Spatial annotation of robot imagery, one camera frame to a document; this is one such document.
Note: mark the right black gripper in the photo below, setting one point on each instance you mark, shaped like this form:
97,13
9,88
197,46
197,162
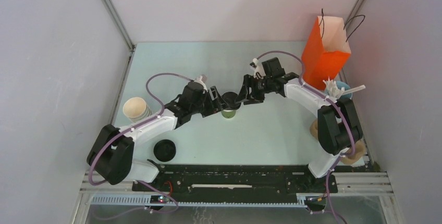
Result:
249,81

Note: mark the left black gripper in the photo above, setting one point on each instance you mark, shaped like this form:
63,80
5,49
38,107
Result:
220,106

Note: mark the green paper coffee cup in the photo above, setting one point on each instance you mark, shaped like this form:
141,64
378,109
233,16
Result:
229,113

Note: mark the black coffee cup lid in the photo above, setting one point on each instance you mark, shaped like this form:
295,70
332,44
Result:
230,103

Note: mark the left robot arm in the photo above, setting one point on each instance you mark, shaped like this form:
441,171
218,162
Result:
111,156

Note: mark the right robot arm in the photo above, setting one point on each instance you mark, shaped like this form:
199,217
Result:
337,120

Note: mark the stack of black lids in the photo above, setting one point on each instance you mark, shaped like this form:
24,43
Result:
164,150

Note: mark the stack of paper cups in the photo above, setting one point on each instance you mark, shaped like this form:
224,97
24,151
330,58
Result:
136,109

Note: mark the orange paper bag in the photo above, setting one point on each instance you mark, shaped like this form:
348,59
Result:
326,51

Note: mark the blue cup of stirrers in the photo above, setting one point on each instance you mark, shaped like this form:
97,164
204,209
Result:
339,89

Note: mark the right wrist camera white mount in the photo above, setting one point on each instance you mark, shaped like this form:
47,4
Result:
258,71

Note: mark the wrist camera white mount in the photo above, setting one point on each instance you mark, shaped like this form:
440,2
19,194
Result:
201,80
258,71

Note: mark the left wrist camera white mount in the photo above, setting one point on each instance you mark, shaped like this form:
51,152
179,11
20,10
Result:
201,80

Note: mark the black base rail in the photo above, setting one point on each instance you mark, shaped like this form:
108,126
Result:
240,184

